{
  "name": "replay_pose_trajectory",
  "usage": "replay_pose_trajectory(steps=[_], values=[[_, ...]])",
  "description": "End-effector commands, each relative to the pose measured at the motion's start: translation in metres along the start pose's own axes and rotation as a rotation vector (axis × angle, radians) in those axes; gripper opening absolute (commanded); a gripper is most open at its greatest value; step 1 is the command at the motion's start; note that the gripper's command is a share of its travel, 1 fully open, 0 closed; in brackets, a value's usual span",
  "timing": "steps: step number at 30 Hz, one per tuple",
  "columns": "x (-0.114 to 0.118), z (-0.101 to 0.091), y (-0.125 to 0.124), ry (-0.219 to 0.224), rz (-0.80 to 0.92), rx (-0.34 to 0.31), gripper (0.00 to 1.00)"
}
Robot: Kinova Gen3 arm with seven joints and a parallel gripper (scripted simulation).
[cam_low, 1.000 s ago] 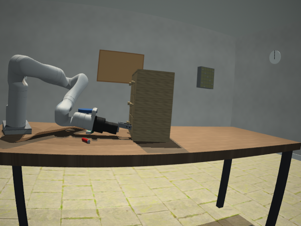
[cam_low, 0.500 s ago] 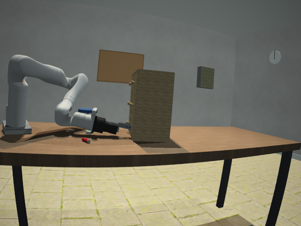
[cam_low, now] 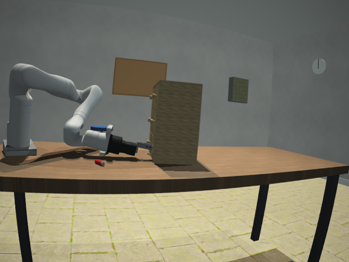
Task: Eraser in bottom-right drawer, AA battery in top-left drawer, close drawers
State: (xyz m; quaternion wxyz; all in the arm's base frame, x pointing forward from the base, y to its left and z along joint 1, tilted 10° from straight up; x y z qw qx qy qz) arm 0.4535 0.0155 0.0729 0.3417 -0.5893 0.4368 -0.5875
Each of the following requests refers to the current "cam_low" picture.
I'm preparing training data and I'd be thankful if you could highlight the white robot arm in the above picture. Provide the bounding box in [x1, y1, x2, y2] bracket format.
[7, 63, 102, 149]

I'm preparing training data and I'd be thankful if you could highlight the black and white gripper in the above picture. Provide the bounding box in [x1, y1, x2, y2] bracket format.
[96, 125, 153, 156]

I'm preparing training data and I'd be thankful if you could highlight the small wooden chest of drawers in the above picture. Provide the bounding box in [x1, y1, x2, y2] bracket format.
[150, 80, 203, 165]

